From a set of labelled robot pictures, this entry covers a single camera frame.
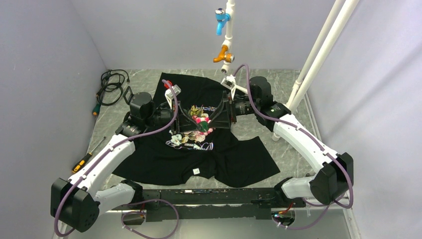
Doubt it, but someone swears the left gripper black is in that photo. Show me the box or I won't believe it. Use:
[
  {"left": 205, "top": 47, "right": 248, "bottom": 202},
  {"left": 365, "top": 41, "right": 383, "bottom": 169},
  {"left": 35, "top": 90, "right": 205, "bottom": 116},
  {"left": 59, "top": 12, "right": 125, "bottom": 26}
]
[{"left": 145, "top": 101, "right": 201, "bottom": 133}]

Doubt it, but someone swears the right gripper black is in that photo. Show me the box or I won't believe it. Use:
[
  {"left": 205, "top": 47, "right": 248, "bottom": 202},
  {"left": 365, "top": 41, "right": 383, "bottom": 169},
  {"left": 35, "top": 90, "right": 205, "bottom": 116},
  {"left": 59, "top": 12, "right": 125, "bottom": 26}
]
[{"left": 208, "top": 91, "right": 259, "bottom": 129}]

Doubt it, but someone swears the black floral print t-shirt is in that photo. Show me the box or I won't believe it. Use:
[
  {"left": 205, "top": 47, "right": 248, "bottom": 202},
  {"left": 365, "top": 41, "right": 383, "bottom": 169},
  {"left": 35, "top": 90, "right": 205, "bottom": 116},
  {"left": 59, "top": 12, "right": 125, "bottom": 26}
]
[{"left": 113, "top": 73, "right": 280, "bottom": 188}]

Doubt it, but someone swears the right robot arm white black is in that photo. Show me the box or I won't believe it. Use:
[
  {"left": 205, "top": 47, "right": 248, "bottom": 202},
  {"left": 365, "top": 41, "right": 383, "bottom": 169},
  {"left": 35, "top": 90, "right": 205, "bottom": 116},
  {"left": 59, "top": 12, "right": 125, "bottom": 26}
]
[{"left": 209, "top": 75, "right": 353, "bottom": 207}]

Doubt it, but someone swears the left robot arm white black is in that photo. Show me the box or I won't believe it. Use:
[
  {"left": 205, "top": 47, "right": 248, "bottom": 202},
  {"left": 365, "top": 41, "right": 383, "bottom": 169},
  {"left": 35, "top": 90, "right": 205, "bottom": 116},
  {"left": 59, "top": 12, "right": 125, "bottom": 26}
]
[{"left": 50, "top": 87, "right": 182, "bottom": 238}]

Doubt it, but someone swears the orange tap valve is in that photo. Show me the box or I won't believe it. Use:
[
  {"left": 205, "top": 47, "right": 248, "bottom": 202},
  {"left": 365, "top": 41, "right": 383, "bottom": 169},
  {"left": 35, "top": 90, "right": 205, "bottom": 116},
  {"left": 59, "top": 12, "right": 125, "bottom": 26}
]
[{"left": 212, "top": 45, "right": 235, "bottom": 63}]

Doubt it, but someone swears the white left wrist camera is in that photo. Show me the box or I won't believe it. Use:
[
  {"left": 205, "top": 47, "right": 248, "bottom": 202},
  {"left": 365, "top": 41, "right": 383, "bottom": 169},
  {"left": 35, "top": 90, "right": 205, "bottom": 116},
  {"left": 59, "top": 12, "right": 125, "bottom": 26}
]
[{"left": 163, "top": 80, "right": 182, "bottom": 109}]

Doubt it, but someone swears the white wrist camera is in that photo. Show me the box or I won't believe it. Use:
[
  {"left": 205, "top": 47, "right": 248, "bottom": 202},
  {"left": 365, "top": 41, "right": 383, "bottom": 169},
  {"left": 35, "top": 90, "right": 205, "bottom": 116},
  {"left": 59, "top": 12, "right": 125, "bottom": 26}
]
[
  {"left": 221, "top": 75, "right": 237, "bottom": 100},
  {"left": 163, "top": 80, "right": 182, "bottom": 109}
]

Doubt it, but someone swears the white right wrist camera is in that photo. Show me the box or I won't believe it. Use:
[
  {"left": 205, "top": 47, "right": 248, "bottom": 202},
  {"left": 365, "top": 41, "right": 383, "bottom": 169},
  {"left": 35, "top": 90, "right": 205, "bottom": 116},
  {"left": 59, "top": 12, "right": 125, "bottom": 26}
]
[{"left": 221, "top": 75, "right": 237, "bottom": 100}]

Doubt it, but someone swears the black rectangular frame stand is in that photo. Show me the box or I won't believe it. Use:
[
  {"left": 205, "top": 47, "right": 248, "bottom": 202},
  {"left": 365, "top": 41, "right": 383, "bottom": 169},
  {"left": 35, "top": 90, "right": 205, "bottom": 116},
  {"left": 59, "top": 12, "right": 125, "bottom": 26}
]
[{"left": 122, "top": 86, "right": 134, "bottom": 105}]

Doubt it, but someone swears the coiled black cable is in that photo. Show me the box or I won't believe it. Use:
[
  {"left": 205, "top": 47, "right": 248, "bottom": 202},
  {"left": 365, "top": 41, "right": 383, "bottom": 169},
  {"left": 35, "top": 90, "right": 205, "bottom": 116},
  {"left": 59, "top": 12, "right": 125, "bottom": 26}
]
[{"left": 96, "top": 69, "right": 130, "bottom": 107}]

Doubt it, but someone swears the white pvc pipe frame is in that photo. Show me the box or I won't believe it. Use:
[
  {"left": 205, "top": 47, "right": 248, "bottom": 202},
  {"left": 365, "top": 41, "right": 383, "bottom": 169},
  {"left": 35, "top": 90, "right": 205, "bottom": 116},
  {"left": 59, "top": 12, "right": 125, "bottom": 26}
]
[{"left": 220, "top": 0, "right": 360, "bottom": 142}]

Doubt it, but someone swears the green orange handled screwdriver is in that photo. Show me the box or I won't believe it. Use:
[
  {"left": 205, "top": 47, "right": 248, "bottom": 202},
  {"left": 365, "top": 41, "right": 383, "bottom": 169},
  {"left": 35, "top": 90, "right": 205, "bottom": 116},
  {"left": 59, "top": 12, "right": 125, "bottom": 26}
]
[{"left": 92, "top": 104, "right": 101, "bottom": 116}]

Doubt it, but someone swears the yellow black handled screwdriver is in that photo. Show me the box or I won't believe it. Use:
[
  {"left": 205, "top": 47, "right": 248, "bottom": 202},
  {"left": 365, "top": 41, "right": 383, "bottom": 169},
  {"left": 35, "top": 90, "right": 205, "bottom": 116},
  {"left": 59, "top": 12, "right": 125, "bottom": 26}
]
[{"left": 71, "top": 136, "right": 106, "bottom": 174}]

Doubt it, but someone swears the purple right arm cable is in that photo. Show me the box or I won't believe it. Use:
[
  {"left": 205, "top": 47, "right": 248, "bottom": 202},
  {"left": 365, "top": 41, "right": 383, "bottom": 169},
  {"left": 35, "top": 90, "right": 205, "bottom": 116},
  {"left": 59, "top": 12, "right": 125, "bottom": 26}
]
[{"left": 233, "top": 64, "right": 355, "bottom": 231}]

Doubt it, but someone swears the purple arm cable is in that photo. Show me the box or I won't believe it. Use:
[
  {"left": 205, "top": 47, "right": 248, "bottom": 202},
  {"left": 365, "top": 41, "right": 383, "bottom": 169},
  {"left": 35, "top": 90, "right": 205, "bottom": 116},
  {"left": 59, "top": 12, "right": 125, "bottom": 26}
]
[
  {"left": 53, "top": 79, "right": 181, "bottom": 239},
  {"left": 233, "top": 64, "right": 355, "bottom": 231}
]

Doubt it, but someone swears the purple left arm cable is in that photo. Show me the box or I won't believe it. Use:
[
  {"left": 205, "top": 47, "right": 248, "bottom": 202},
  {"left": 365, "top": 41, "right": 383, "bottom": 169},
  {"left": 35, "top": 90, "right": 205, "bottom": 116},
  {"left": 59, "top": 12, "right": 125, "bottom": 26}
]
[{"left": 53, "top": 79, "right": 181, "bottom": 239}]

